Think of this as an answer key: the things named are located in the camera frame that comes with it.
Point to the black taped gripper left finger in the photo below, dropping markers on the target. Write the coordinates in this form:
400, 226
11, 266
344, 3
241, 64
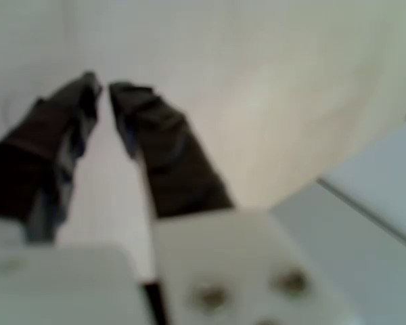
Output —
34, 152

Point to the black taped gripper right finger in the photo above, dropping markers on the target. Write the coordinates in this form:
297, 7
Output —
176, 162

